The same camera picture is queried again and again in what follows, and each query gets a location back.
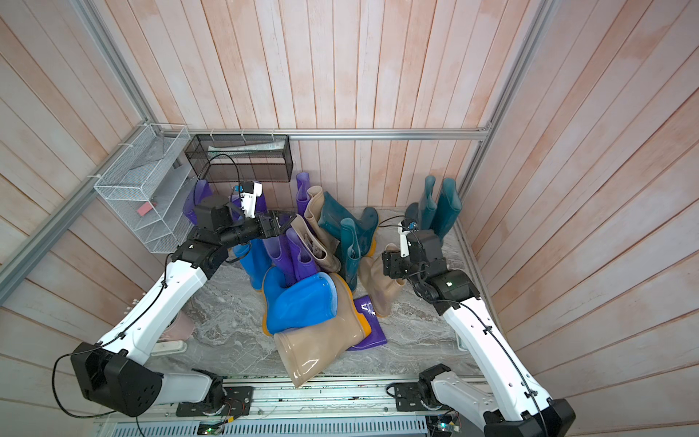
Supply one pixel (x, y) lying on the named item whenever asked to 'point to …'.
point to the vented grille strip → (294, 427)
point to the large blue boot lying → (306, 302)
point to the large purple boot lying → (377, 334)
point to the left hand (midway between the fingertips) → (289, 219)
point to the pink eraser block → (144, 208)
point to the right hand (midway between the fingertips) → (393, 252)
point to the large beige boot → (305, 354)
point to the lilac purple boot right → (302, 257)
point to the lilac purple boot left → (279, 254)
